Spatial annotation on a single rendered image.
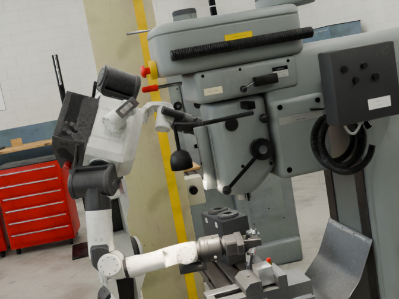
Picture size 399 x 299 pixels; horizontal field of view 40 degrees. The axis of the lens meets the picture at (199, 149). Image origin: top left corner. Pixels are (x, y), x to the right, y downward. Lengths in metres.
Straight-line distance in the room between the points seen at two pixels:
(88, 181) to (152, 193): 1.71
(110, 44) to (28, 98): 7.37
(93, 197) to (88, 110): 0.33
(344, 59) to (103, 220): 0.94
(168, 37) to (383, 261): 1.02
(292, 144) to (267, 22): 0.39
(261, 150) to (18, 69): 9.29
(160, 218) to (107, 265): 1.77
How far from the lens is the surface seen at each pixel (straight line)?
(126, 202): 2.33
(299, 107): 1.78
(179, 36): 1.66
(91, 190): 1.89
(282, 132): 1.76
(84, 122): 1.99
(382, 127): 1.86
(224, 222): 2.24
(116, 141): 1.97
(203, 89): 1.68
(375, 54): 1.61
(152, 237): 3.64
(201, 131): 1.79
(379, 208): 1.89
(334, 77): 1.55
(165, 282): 3.75
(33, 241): 6.52
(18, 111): 10.82
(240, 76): 1.71
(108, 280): 2.40
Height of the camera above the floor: 1.75
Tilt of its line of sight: 9 degrees down
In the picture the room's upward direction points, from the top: 10 degrees counter-clockwise
